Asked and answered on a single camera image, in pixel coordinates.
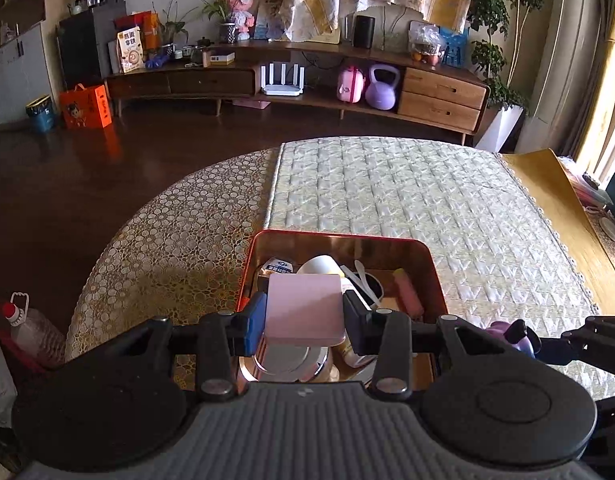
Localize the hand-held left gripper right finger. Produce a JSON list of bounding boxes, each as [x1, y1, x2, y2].
[[342, 290, 489, 397]]

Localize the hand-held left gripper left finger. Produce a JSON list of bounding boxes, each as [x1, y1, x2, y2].
[[126, 292, 268, 402]]

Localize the pink block purple roof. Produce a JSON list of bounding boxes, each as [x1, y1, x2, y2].
[[265, 272, 347, 346]]

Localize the round steel lidded bowl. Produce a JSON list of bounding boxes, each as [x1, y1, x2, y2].
[[252, 342, 333, 383]]

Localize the white frame sunglasses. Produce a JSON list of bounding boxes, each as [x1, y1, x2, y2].
[[340, 260, 385, 311]]

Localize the small pink bottle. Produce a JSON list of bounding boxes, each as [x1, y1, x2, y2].
[[392, 268, 425, 321]]

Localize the red tin box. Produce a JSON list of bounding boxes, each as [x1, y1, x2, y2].
[[235, 229, 449, 396]]

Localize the blue purple spiky toy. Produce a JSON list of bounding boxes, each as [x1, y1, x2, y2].
[[487, 320, 538, 359]]

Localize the cream quilted table mat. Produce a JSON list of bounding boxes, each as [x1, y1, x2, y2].
[[265, 136, 615, 401]]

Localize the stack of books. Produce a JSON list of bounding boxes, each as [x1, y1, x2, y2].
[[562, 157, 613, 208]]

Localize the plastic bottle red cap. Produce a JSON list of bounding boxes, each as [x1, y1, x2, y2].
[[0, 292, 66, 368]]

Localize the white router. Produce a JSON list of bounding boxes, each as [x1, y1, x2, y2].
[[260, 62, 307, 97]]

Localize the purple kettlebell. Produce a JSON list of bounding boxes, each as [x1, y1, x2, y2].
[[365, 63, 401, 110]]

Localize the pink toy suitcase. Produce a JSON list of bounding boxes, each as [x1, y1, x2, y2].
[[336, 66, 367, 106]]

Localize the wooden TV cabinet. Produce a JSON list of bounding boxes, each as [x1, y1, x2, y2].
[[104, 39, 491, 146]]

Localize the white plastic bag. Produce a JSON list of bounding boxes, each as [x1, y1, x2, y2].
[[0, 330, 18, 428]]

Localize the yellow curtain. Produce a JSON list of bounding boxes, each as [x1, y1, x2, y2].
[[572, 0, 615, 171]]

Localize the white standing air conditioner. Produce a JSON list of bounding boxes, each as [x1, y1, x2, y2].
[[515, 0, 601, 158]]

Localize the orange gift box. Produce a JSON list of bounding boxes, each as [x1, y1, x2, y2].
[[59, 84, 113, 130]]

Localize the potted orchid plant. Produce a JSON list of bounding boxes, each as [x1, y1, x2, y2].
[[198, 0, 238, 45]]

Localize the plastic bag of fruit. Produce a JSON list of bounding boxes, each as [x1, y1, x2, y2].
[[409, 22, 445, 66]]

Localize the black cylinder speaker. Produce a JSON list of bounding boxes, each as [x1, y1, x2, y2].
[[352, 15, 377, 50]]

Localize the teal waste bin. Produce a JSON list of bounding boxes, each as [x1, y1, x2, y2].
[[26, 95, 57, 133]]

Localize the cereal bag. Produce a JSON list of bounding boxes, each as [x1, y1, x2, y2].
[[116, 26, 144, 73]]

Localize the small leafy potted plant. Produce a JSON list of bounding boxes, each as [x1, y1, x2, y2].
[[155, 0, 198, 58]]

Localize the blue picture card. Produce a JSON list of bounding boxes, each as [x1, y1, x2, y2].
[[254, 0, 286, 41]]

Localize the orange paper bag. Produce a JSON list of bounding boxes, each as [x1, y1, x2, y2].
[[142, 12, 161, 51]]

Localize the pink plush doll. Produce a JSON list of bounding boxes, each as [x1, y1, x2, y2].
[[222, 0, 261, 41]]

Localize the black mini fridge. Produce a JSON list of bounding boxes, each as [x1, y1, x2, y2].
[[56, 1, 128, 91]]

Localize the red paper bag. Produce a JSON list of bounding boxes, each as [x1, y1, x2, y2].
[[114, 11, 151, 31]]

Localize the tall potted tree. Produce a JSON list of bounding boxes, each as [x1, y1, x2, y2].
[[467, 0, 555, 153]]

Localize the wall shelf cabinet unit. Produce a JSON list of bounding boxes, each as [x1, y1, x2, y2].
[[0, 0, 56, 126]]

